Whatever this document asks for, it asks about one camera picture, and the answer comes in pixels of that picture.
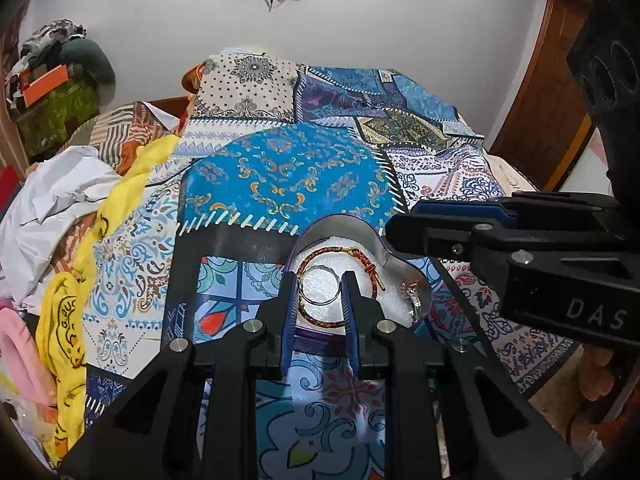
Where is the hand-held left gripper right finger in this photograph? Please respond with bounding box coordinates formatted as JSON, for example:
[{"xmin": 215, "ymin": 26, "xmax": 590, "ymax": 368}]
[{"xmin": 341, "ymin": 272, "xmax": 583, "ymax": 480}]

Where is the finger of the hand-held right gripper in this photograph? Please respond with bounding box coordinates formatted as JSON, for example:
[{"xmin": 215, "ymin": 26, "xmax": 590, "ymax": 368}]
[
  {"xmin": 410, "ymin": 192, "xmax": 616, "ymax": 233},
  {"xmin": 384, "ymin": 212, "xmax": 512, "ymax": 266}
]

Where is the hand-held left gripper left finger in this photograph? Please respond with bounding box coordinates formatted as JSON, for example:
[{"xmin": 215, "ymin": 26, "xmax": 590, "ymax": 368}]
[{"xmin": 59, "ymin": 272, "xmax": 300, "ymax": 480}]

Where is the thin metal bangle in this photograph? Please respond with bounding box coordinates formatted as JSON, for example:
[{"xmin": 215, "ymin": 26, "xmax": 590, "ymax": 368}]
[{"xmin": 298, "ymin": 266, "xmax": 347, "ymax": 306}]

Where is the heart-shaped purple jewelry box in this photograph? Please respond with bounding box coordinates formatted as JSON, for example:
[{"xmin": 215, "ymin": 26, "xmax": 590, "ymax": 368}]
[{"xmin": 287, "ymin": 215, "xmax": 435, "ymax": 347}]

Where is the braided red gold bracelet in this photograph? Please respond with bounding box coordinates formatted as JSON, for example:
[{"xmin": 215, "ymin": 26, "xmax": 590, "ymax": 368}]
[{"xmin": 296, "ymin": 247, "xmax": 387, "ymax": 329}]

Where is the person's right hand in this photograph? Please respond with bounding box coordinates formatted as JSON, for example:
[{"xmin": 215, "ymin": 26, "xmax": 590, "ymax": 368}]
[{"xmin": 575, "ymin": 344, "xmax": 618, "ymax": 405}]

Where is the wooden door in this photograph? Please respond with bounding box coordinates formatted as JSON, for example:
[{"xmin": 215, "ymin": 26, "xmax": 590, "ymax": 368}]
[{"xmin": 487, "ymin": 0, "xmax": 603, "ymax": 194}]

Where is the patchwork printed blanket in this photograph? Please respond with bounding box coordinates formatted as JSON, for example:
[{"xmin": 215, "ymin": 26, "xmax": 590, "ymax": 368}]
[{"xmin": 82, "ymin": 51, "xmax": 596, "ymax": 480}]

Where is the yellow printed cloth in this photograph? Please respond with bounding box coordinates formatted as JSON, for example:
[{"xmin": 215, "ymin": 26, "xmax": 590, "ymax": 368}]
[{"xmin": 39, "ymin": 135, "xmax": 194, "ymax": 467}]

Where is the striped orange brown cloth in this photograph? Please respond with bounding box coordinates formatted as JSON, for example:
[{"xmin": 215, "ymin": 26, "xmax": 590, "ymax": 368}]
[{"xmin": 55, "ymin": 100, "xmax": 190, "ymax": 177}]

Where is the pink fuzzy item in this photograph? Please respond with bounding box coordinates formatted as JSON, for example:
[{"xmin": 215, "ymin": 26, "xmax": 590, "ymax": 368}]
[{"xmin": 0, "ymin": 305, "xmax": 59, "ymax": 412}]

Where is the white cloth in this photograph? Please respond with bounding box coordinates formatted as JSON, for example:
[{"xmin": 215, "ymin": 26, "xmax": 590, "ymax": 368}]
[{"xmin": 0, "ymin": 145, "xmax": 124, "ymax": 312}]

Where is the clear plastic bag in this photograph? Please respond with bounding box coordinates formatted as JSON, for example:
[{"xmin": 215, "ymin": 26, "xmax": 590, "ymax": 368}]
[{"xmin": 0, "ymin": 395, "xmax": 57, "ymax": 463}]

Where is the dark green cushion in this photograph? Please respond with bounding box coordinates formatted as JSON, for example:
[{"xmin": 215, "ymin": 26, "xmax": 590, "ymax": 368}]
[{"xmin": 60, "ymin": 37, "xmax": 117, "ymax": 102}]

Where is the orange flat box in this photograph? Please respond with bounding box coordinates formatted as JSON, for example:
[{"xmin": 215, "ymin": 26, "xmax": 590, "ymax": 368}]
[{"xmin": 22, "ymin": 64, "xmax": 69, "ymax": 109}]

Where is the pile of clothes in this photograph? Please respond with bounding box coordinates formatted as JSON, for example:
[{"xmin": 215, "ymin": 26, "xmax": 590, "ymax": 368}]
[{"xmin": 7, "ymin": 19, "xmax": 88, "ymax": 86}]

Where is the silver ring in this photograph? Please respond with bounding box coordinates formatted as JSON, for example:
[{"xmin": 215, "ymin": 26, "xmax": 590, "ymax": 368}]
[{"xmin": 400, "ymin": 280, "xmax": 427, "ymax": 322}]

